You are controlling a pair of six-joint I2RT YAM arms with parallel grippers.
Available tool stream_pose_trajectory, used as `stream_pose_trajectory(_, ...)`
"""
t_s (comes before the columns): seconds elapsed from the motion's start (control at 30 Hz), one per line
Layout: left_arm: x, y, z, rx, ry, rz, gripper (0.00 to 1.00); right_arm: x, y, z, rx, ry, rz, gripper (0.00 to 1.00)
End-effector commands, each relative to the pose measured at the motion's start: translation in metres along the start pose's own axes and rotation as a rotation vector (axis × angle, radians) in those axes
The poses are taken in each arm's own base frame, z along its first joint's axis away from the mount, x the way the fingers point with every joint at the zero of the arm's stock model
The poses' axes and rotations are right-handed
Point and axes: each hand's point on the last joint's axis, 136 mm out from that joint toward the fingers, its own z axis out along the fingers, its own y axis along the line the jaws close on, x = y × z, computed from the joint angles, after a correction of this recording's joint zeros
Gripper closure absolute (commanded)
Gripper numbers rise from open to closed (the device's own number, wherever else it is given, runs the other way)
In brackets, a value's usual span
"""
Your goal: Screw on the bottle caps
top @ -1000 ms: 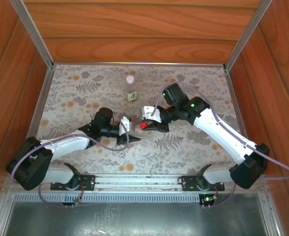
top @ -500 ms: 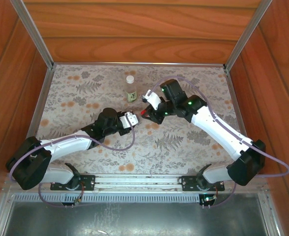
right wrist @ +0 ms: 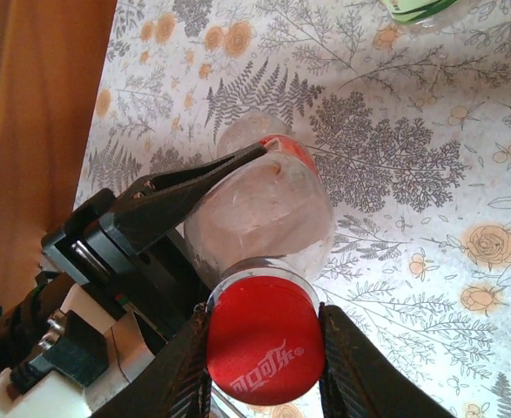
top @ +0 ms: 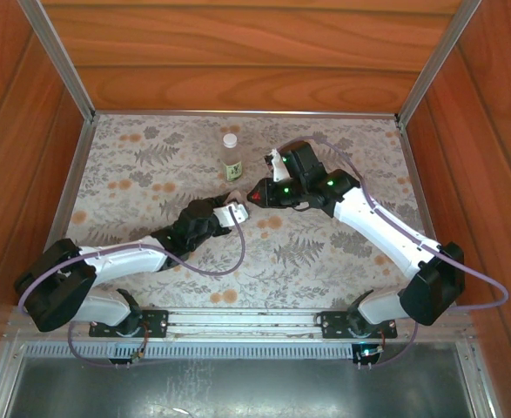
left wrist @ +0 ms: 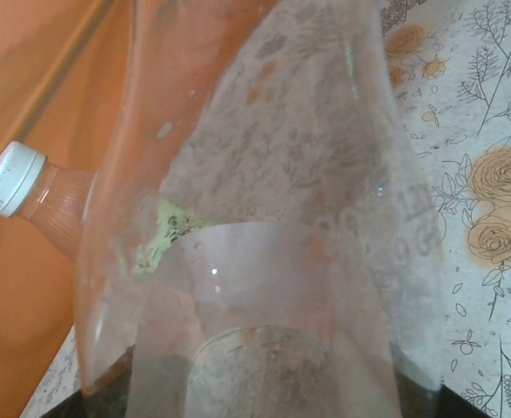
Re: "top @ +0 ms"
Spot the clear bottle with green label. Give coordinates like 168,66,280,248
219,132,245,184

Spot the small circuit board green light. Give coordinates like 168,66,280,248
351,342,387,371

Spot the shiny metal sheet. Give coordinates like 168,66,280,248
6,356,476,418

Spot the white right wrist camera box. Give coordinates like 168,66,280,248
265,147,292,183

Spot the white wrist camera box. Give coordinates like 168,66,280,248
265,147,292,183
212,201,251,228

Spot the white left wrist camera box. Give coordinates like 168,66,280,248
212,201,251,228

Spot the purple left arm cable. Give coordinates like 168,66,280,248
17,211,246,369

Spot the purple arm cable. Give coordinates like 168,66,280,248
272,135,510,370
17,211,246,369

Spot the aluminium back rail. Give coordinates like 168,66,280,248
92,109,399,119

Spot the aluminium front rail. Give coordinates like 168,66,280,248
3,304,474,345

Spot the aluminium side rail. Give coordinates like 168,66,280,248
48,119,97,245
396,120,440,247

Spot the grey slotted cable duct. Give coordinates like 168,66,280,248
19,340,461,361

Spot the small brown wire connector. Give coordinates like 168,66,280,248
131,321,151,362

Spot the aluminium frame post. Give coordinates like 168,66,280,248
394,0,486,126
17,0,97,125

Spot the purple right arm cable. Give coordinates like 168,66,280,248
272,135,510,370

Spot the aluminium lower frame bar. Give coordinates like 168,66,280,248
454,341,502,418
0,339,26,418

